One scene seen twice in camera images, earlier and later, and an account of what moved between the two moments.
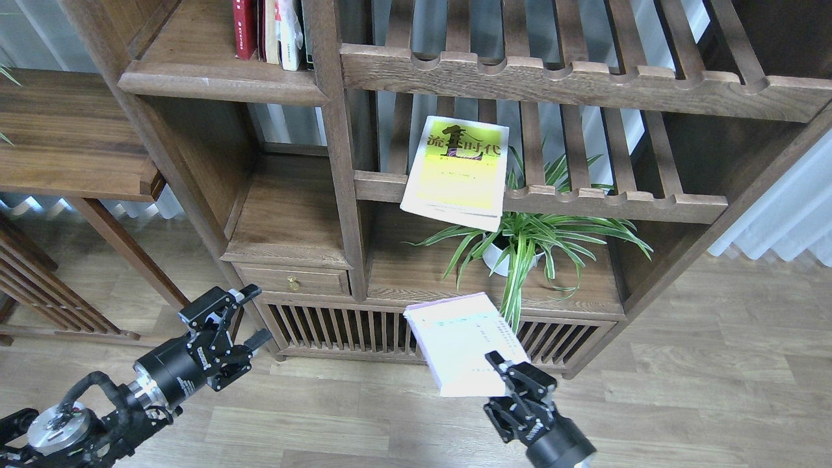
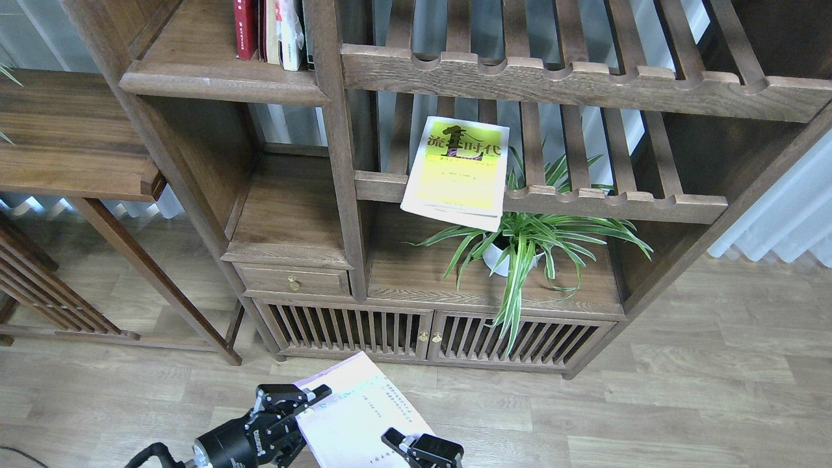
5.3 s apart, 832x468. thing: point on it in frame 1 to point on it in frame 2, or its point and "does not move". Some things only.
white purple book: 455,334 to 344,429
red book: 246,32 does not move
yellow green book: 459,173 does not move
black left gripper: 169,374 to 270,434
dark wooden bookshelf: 469,179 does not move
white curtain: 793,214 does not move
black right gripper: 552,441 to 425,450
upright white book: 288,34 does not move
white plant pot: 491,253 does not move
